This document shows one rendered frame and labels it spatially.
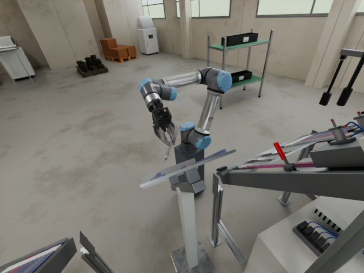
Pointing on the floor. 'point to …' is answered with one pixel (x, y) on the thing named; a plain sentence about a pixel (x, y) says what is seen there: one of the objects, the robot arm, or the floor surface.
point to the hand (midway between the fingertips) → (170, 143)
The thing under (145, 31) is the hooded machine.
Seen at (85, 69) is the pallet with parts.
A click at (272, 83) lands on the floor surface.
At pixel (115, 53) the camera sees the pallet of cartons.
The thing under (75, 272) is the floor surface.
